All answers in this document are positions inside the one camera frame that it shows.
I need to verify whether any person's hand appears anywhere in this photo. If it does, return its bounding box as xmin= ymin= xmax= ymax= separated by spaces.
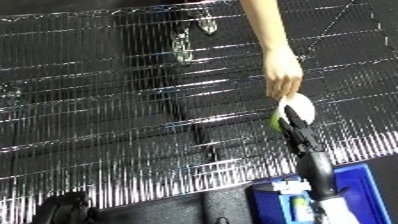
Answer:
xmin=261 ymin=46 xmax=306 ymax=102

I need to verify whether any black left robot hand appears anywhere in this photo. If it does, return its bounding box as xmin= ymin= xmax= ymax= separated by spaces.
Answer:
xmin=31 ymin=191 xmax=100 ymax=224

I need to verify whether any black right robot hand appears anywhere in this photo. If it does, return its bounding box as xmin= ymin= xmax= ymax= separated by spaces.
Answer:
xmin=277 ymin=104 xmax=342 ymax=202

